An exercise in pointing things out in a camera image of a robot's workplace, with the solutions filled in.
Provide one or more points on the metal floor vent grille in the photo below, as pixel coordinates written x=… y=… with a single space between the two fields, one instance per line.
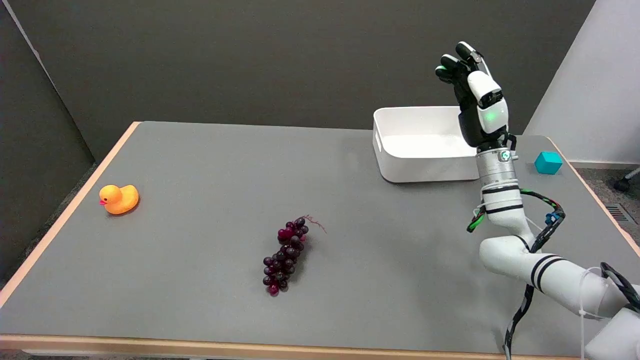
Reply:
x=619 y=213

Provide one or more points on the cyan foam cube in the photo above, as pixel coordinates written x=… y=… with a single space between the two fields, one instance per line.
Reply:
x=548 y=163

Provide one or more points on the yellow rubber duck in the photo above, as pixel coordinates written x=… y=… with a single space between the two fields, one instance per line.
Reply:
x=120 y=199

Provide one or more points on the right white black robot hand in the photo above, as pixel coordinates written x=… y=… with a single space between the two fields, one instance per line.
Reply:
x=482 y=102

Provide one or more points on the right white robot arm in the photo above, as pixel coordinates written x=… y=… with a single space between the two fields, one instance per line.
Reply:
x=520 y=250

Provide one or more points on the white plastic bin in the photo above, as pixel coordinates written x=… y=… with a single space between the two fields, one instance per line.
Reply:
x=420 y=145

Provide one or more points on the black chair caster wheel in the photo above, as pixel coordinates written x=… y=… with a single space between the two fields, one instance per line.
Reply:
x=622 y=185

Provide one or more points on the dark purple grape bunch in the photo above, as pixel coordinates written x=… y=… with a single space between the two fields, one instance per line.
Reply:
x=285 y=257

